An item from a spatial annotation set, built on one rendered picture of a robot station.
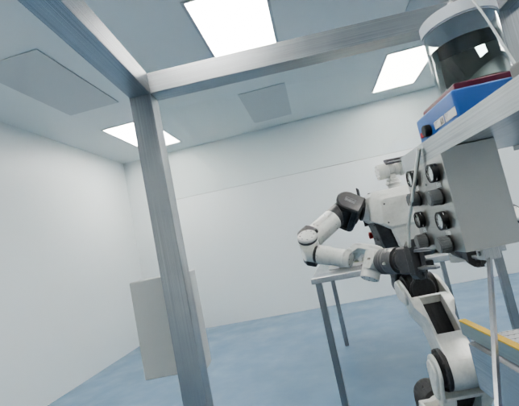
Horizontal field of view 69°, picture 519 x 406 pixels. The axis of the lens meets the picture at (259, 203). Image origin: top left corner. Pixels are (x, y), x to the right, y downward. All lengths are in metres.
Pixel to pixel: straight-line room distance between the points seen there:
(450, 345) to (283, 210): 4.56
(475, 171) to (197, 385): 0.78
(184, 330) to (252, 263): 4.96
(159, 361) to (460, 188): 0.83
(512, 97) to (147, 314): 0.92
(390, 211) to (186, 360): 0.99
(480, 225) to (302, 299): 5.21
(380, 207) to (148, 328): 1.00
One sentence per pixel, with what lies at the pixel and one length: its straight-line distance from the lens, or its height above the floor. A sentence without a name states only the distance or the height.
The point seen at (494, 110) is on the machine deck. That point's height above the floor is 1.25.
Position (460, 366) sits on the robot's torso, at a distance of 1.52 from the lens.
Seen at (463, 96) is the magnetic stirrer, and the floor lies 1.33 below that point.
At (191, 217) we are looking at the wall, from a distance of 6.16.
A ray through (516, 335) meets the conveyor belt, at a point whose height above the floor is 0.83.
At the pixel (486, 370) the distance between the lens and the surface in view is 0.97.
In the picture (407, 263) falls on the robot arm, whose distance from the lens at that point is 1.27.
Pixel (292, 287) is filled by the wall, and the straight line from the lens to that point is 5.89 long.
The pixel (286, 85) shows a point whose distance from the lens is 1.08.
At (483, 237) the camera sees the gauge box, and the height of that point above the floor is 1.06.
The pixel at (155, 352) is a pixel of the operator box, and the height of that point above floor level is 0.91.
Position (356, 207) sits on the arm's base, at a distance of 1.62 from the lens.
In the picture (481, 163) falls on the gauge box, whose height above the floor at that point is 1.20.
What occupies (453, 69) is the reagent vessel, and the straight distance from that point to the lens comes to 0.90.
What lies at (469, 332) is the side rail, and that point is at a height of 0.85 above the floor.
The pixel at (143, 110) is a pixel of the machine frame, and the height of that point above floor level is 1.54.
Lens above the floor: 1.13
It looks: 6 degrees up
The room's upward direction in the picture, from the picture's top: 12 degrees counter-clockwise
